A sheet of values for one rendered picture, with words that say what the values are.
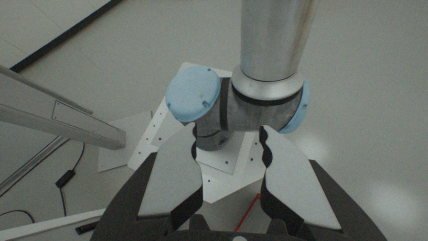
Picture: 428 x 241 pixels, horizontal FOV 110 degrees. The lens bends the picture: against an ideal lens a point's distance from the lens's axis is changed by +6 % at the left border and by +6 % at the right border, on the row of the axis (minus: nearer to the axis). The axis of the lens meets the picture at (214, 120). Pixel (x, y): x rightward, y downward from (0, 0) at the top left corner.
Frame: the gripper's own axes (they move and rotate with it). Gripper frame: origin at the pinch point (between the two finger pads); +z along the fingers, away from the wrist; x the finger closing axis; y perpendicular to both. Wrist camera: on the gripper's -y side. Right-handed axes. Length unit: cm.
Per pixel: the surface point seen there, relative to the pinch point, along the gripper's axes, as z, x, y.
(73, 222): 22, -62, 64
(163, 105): 39.0, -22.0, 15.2
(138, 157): 24.5, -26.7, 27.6
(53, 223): 18, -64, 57
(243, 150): 24.6, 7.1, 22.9
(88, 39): 211, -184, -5
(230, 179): 18.3, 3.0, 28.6
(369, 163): 73, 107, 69
